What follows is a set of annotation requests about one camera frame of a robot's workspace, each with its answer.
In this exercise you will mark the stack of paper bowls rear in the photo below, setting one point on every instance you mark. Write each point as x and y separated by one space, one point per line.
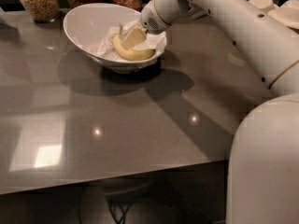
264 5

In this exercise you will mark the stool under table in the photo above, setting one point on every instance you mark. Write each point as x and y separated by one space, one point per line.
131 201

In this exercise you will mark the large white bowl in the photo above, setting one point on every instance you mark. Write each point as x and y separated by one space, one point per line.
86 25

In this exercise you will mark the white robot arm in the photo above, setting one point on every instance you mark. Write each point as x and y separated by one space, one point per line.
263 172

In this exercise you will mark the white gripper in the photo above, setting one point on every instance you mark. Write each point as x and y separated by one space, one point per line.
149 20

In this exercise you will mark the white paper napkin liner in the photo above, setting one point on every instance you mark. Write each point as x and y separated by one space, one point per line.
104 49

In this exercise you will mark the yellow banana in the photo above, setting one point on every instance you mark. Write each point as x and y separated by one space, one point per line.
130 54

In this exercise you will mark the glass cereal jar far left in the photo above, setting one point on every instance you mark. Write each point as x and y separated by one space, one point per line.
42 10

